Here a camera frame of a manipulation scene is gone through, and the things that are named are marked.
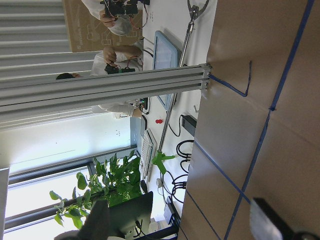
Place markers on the black computer monitor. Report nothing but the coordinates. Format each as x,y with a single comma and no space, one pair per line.
131,220

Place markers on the aluminium frame post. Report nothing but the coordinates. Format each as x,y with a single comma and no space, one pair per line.
23,98

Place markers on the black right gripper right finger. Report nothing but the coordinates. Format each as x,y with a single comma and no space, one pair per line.
265,223

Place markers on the black cable hub box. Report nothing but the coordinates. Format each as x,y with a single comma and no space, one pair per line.
171,214

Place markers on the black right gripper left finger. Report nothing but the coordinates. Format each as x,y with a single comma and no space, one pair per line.
96,225

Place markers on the red small object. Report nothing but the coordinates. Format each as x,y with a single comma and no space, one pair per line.
158,121

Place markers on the green plastic clamp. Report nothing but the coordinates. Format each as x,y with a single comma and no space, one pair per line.
158,161

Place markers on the cardboard box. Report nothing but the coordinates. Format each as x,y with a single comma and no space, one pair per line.
88,34

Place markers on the white keyboard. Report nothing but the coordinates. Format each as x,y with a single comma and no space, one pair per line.
148,151

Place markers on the metal reacher grabber pole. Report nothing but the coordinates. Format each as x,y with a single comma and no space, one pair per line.
194,13

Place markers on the green potted plant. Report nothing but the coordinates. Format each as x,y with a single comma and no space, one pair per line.
116,180

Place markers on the black power adapter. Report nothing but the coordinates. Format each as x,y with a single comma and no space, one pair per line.
189,123

